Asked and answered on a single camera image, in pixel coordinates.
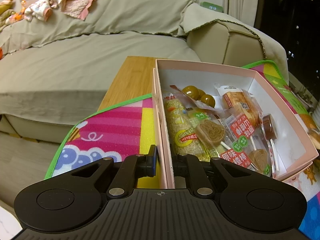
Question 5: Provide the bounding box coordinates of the hawthorn lollipop packet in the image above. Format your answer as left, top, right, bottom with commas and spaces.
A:
195, 114, 272, 176

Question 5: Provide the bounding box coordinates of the pink baby clothes pile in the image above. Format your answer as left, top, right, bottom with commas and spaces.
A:
24, 0, 96, 22

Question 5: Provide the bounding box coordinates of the packaged bread bun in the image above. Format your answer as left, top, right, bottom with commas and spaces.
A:
217, 86, 262, 128

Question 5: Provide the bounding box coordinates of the green digital clock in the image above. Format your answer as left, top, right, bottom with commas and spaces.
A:
200, 2, 223, 12

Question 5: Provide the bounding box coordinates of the pink cardboard box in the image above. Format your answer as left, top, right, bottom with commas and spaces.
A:
152, 59, 318, 188

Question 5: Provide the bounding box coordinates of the brown candy balls packet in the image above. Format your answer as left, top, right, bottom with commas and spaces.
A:
170, 85, 225, 116

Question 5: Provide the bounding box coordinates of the brown chocolate lollipop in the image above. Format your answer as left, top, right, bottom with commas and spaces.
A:
262, 114, 280, 175

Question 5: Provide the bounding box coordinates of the colourful cartoon play mat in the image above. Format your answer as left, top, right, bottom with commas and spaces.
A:
46, 60, 319, 239

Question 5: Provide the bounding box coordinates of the wooden bamboo table top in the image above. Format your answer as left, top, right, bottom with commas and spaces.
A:
98, 56, 156, 110

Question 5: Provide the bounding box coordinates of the yellow rice cracker packet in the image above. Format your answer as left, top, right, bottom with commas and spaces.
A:
163, 92, 209, 161

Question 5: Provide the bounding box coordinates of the yellow plush toys pile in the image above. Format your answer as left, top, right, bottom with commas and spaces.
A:
1, 0, 25, 27

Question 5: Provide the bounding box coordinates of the beige covered sofa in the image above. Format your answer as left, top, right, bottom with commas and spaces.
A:
1, 0, 289, 142

